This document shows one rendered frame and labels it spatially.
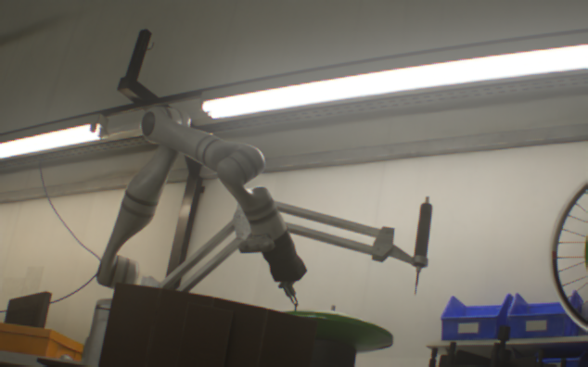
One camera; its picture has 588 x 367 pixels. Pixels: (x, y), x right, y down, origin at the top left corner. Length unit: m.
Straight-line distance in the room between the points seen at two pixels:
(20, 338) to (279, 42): 1.93
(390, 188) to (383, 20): 0.83
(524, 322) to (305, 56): 1.76
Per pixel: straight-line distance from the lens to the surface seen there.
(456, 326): 2.67
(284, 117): 3.55
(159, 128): 2.00
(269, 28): 4.05
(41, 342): 2.76
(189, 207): 3.71
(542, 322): 2.57
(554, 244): 2.23
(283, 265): 1.89
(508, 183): 3.04
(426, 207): 2.44
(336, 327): 1.92
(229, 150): 1.86
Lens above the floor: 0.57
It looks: 23 degrees up
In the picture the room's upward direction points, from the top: 10 degrees clockwise
